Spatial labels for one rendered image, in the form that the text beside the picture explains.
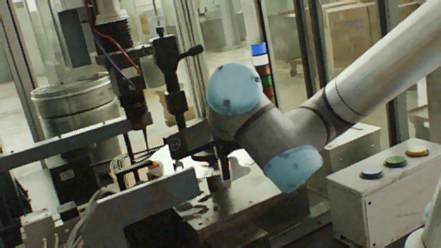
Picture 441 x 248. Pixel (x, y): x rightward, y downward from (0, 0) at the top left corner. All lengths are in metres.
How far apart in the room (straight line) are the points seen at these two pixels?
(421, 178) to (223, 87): 0.59
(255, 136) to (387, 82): 0.19
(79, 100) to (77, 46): 0.55
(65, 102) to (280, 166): 1.15
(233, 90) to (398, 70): 0.21
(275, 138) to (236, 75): 0.10
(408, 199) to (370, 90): 0.45
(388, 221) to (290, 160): 0.46
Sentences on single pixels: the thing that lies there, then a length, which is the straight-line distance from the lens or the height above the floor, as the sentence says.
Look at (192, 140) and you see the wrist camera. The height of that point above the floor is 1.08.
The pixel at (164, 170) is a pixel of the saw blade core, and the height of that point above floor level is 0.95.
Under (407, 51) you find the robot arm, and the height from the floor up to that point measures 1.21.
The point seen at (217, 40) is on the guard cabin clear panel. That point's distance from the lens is 1.97.
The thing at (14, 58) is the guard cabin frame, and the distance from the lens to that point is 2.03.
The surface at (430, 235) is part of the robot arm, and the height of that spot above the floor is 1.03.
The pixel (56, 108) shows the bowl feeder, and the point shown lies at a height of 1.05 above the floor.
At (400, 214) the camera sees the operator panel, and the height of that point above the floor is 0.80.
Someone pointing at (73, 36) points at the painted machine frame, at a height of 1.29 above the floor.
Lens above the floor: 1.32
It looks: 16 degrees down
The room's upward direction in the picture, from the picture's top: 12 degrees counter-clockwise
